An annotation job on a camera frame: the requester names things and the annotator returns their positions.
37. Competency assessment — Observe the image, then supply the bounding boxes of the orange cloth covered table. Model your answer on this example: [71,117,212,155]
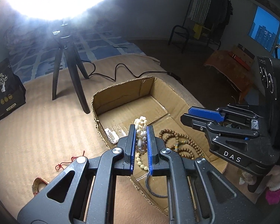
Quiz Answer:
[203,44,259,103]

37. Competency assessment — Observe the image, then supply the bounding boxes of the black printed snack bag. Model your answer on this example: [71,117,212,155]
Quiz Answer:
[0,58,27,127]

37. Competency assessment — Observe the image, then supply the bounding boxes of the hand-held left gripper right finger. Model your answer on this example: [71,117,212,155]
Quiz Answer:
[147,125,265,224]

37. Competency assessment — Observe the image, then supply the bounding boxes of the white bead bracelet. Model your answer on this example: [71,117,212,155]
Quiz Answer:
[133,115,152,171]

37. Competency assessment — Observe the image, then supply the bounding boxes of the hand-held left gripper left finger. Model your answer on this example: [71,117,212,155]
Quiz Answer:
[17,124,137,224]

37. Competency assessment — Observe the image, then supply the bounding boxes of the red string pendant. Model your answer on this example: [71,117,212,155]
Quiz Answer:
[55,151,86,171]

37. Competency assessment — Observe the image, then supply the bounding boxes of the blue patterned bedsheet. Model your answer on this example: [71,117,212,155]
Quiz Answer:
[5,20,147,84]

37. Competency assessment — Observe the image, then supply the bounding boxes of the brown bead necklace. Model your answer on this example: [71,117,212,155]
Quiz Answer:
[159,128,204,161]

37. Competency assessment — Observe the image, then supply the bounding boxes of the black clothes rack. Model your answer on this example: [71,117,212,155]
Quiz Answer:
[182,0,234,49]

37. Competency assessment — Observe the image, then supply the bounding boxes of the brown leather bracelet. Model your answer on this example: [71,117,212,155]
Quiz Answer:
[31,177,49,196]

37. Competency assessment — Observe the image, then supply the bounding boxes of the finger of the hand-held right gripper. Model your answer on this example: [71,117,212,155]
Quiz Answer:
[188,104,259,123]
[180,113,259,143]

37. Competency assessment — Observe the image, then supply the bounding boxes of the long red box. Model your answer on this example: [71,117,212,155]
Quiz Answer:
[229,52,251,71]

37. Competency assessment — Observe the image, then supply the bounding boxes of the dark hanging clothes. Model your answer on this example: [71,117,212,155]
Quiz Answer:
[209,0,234,28]

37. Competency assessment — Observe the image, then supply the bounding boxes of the pink fuzzy slipper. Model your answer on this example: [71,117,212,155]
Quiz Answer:
[265,187,280,206]

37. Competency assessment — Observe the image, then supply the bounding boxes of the black metal chair frame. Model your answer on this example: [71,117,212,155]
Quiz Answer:
[168,25,192,53]

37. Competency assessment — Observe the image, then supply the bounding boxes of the window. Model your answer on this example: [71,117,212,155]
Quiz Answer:
[248,5,280,53]

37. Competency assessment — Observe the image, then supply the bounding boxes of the cardboard box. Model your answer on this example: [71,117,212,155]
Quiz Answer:
[91,76,228,216]

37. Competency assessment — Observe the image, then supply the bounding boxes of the tan blanket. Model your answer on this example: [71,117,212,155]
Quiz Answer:
[0,55,206,224]

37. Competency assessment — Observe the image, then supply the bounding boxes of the striped white towel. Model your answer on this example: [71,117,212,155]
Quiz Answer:
[190,0,213,25]

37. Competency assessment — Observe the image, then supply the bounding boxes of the black tripod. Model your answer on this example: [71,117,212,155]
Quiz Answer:
[52,20,91,114]

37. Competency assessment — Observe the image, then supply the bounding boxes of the dark bangle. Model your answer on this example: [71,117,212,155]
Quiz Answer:
[145,170,169,197]

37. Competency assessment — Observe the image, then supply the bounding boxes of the black power cable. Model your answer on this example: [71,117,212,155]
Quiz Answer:
[80,59,182,84]

